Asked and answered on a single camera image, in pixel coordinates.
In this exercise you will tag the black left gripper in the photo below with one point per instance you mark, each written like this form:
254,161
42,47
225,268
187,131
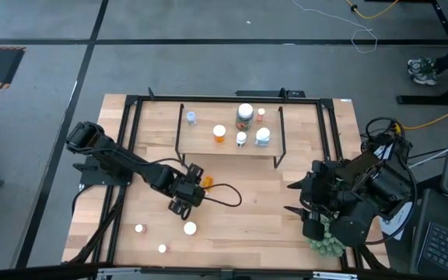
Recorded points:
188,191

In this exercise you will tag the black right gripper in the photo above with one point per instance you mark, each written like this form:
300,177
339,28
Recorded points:
325,190

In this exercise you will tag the small orange pill bottle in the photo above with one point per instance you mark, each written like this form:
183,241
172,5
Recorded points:
139,228
162,248
261,112

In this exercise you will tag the small clear plastic bottle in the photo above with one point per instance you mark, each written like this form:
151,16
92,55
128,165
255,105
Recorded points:
191,117

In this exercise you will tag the small white bottle dark label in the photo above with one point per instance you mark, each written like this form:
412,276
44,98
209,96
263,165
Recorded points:
241,137

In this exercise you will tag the white bottle with printed label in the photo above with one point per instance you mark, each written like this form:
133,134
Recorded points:
263,135

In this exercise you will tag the large jar with green label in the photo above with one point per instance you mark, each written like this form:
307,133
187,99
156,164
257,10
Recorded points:
245,113

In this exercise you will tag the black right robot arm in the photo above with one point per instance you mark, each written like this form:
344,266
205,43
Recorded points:
379,186

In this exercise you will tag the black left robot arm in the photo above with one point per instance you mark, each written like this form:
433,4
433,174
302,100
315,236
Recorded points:
123,159

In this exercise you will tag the wooden shelf black metal legs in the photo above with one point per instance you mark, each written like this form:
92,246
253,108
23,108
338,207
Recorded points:
200,145

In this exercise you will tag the green artificial plant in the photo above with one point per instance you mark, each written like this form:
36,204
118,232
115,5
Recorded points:
327,247

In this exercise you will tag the black bar with silver brackets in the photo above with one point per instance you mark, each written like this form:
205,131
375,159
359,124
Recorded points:
224,274

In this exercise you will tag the white paper sign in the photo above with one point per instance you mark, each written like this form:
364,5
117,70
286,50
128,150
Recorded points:
401,223

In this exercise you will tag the black side table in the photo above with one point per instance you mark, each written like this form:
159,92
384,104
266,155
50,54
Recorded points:
430,182

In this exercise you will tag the black laptop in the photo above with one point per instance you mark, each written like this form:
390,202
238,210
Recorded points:
442,245

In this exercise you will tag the person's shoe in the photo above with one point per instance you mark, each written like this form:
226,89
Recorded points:
422,72

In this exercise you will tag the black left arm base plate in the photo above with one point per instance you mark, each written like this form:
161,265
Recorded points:
99,179

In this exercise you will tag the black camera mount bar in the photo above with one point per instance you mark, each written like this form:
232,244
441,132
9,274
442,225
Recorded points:
263,93

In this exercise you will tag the black desk frame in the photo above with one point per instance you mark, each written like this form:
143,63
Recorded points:
418,100

